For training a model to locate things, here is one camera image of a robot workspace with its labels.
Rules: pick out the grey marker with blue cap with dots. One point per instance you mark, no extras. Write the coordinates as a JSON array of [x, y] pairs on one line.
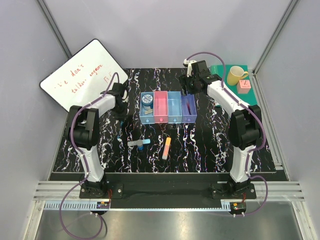
[[139, 142]]

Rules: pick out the white dry-erase board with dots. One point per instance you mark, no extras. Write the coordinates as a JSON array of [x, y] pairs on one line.
[[82, 78]]

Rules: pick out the blue pen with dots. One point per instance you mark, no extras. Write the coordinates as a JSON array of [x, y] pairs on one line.
[[119, 134]]

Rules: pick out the black marble pattern mat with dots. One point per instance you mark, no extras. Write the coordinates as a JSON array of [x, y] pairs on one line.
[[200, 147]]

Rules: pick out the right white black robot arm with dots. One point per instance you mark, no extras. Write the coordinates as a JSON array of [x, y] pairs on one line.
[[245, 125]]

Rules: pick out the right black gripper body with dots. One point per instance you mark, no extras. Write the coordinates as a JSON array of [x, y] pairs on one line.
[[190, 83]]

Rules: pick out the pink bin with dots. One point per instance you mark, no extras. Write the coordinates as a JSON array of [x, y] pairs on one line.
[[160, 107]]

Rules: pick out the sky blue bin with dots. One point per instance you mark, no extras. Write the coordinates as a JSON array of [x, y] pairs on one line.
[[174, 107]]

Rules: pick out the green book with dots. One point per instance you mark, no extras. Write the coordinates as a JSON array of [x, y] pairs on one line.
[[249, 97]]

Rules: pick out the orange pink highlighter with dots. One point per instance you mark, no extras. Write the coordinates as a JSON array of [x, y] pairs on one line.
[[166, 148]]

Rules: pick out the pink cube box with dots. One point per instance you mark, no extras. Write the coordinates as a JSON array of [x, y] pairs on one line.
[[243, 86]]

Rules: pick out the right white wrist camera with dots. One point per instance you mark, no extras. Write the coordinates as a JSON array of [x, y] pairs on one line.
[[188, 65]]

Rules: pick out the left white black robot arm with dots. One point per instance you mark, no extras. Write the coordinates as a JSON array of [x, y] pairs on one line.
[[82, 130]]

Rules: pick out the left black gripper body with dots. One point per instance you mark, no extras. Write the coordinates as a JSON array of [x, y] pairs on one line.
[[120, 112]]

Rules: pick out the yellow mug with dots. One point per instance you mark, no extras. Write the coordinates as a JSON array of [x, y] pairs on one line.
[[235, 74]]

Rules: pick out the light blue bin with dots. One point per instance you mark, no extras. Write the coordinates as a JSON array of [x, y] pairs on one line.
[[146, 119]]

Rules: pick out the red pen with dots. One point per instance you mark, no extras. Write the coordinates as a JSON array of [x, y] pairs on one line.
[[188, 107]]

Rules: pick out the small white eraser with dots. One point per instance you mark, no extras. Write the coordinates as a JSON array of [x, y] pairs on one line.
[[149, 111]]

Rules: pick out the blue ink bottle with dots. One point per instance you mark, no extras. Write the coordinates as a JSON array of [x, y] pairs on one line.
[[147, 101]]

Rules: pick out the purple bin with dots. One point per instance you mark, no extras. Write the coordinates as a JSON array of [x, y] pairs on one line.
[[186, 118]]

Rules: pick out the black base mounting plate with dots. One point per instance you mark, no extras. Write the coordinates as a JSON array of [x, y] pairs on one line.
[[124, 185]]

